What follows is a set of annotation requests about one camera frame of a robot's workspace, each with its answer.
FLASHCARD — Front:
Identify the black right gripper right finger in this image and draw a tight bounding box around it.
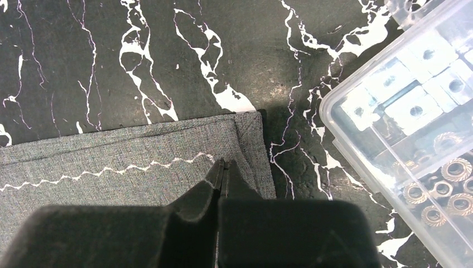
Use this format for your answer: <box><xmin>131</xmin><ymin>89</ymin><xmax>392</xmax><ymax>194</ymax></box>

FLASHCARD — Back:
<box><xmin>218</xmin><ymin>161</ymin><xmax>381</xmax><ymax>267</ymax></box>

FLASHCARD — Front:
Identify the grey fabric napkin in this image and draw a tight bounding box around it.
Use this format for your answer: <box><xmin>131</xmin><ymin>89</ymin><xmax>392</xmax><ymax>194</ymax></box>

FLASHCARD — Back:
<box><xmin>1</xmin><ymin>112</ymin><xmax>276</xmax><ymax>251</ymax></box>

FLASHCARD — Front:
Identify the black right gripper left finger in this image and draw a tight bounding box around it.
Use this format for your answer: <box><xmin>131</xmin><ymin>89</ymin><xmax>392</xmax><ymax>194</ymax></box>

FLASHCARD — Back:
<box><xmin>1</xmin><ymin>160</ymin><xmax>225</xmax><ymax>267</ymax></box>

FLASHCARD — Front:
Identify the clear plastic screw box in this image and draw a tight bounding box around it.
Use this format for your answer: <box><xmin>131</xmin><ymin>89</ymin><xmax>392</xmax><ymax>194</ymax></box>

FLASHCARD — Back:
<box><xmin>320</xmin><ymin>1</ymin><xmax>472</xmax><ymax>267</ymax></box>

